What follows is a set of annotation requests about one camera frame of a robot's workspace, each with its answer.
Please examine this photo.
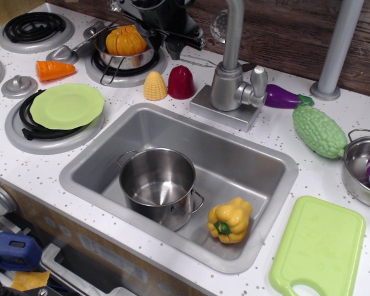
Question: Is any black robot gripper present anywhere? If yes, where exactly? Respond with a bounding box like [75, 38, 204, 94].
[111, 1, 205, 60]

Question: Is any silver toy faucet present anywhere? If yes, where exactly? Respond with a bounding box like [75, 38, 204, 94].
[189, 1, 268, 132]

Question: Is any orange toy pumpkin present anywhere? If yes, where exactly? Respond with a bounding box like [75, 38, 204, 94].
[105, 25, 147, 56]

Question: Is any yellow toy corn piece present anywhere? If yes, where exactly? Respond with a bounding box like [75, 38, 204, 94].
[143, 71, 168, 101]

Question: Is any red toy pepper piece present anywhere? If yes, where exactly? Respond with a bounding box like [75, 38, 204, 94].
[168, 65, 195, 99]

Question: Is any small steel pan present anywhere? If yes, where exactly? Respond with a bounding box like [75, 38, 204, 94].
[93, 26, 157, 72]

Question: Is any clear crystal knob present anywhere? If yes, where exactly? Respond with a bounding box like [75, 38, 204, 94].
[210, 9, 228, 44]

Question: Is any back right stove burner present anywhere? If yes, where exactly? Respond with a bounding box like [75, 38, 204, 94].
[85, 49, 167, 88]

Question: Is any silver ladle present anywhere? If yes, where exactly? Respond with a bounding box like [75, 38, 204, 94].
[46, 20, 117, 65]

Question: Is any light green plate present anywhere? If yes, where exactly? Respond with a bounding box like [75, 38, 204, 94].
[30, 83, 105, 130]

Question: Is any orange toy carrot piece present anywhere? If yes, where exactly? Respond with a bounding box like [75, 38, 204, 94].
[36, 61, 76, 81]

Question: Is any purple toy eggplant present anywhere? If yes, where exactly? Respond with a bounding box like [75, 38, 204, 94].
[265, 84, 315, 109]

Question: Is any back left stove burner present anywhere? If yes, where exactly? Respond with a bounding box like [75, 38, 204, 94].
[0, 12, 75, 54]

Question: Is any steel pot in sink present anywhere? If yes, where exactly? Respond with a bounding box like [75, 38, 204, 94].
[117, 148, 205, 231]

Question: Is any silver stove knob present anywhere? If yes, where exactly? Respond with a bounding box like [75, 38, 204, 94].
[1, 75, 38, 99]

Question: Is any silver sink basin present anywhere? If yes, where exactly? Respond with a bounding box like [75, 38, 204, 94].
[60, 103, 298, 274]

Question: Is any front stove burner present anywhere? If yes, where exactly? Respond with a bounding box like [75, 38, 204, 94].
[5, 90, 104, 155]

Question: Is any grey vertical pole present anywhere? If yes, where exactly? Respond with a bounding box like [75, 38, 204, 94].
[310, 0, 364, 101]

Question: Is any green toy bitter gourd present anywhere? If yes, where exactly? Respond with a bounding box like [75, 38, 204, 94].
[292, 104, 348, 159]

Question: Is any yellow toy bell pepper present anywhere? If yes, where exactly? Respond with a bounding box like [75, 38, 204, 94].
[207, 197, 253, 244]

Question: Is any steel pot at right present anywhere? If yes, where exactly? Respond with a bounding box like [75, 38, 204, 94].
[342, 128, 370, 207]

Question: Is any light green cutting board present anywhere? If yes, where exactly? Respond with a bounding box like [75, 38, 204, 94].
[269, 196, 366, 295]

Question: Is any blue clamp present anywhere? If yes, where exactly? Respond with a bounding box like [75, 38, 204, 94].
[0, 232, 42, 271]

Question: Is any yellow tape piece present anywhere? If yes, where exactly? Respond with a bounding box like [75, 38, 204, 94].
[10, 271, 51, 292]

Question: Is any wire utensil handle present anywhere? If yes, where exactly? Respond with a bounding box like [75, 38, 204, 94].
[179, 54, 217, 68]

